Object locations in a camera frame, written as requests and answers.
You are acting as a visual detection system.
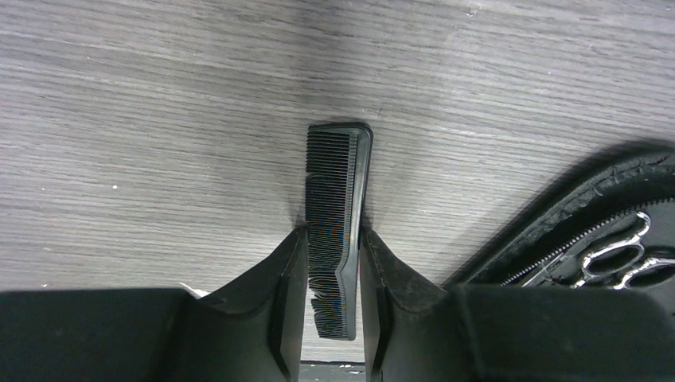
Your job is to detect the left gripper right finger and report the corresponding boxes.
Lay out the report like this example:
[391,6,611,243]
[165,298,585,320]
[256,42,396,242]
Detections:
[360,230,674,381]

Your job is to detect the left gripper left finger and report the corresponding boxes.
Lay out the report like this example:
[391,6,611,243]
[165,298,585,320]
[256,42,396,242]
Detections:
[1,228,307,381]

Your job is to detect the black comb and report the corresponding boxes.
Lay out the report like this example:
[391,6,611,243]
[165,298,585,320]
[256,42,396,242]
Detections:
[304,122,373,341]

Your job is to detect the silver scissors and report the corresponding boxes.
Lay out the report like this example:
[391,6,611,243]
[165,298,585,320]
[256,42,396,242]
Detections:
[570,211,674,290]

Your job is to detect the black zip tool case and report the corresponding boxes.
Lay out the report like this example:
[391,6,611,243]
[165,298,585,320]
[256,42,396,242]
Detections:
[443,141,674,287]

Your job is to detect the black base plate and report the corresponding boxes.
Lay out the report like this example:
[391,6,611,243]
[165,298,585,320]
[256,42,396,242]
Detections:
[298,361,367,382]

